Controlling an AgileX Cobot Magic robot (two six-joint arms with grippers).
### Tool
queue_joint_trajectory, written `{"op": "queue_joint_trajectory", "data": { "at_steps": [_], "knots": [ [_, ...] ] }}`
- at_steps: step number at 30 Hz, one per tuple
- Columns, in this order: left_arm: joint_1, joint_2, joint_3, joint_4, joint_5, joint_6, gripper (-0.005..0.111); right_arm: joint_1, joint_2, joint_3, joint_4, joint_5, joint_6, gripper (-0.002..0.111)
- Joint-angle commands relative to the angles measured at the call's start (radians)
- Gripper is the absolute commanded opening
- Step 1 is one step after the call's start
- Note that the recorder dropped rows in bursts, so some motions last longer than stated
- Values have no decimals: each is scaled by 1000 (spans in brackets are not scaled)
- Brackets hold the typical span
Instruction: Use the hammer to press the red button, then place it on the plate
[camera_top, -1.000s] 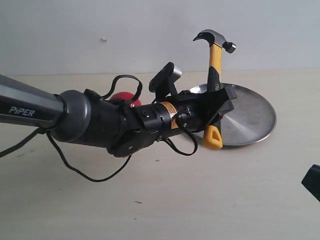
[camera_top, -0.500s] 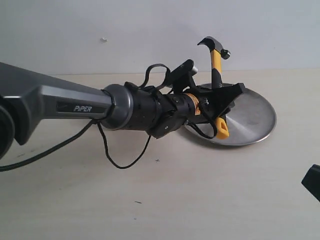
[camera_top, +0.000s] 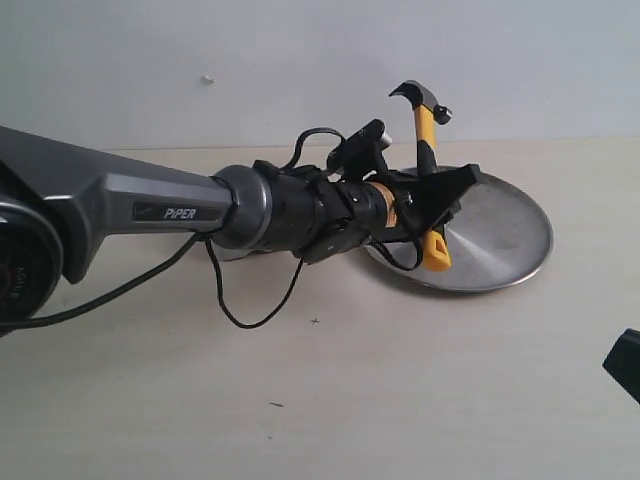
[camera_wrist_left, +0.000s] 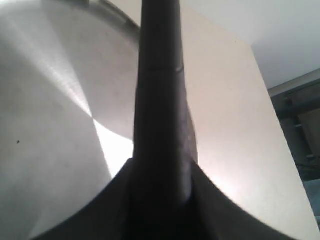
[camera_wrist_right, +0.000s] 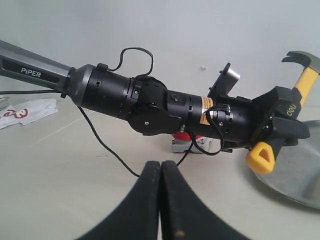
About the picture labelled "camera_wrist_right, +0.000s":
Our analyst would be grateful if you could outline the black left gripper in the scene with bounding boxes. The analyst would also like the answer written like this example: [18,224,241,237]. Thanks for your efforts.
[199,86,311,155]

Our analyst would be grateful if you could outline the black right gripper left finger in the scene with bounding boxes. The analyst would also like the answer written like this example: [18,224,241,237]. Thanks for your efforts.
[79,161,161,240]

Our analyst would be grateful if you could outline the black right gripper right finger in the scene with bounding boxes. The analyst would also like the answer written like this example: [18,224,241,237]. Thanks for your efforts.
[159,160,247,240]

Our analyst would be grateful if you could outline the yellow black claw hammer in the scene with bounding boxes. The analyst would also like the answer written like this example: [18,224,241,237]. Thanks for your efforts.
[245,50,320,174]

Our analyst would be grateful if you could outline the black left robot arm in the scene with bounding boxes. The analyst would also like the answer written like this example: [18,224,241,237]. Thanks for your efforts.
[0,41,310,153]

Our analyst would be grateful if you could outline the red dome push button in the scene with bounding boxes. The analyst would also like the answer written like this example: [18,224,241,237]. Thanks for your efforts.
[171,132,212,153]

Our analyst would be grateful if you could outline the round stainless steel plate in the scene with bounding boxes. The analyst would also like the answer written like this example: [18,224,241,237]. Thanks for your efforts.
[255,120,320,209]

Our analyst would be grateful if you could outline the white cloth red logo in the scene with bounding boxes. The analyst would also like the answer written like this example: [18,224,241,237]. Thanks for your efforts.
[0,98,58,129]

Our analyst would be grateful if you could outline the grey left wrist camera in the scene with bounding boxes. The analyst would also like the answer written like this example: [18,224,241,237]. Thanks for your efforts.
[207,62,241,99]

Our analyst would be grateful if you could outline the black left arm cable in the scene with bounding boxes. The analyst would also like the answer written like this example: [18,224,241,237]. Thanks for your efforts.
[0,47,231,178]

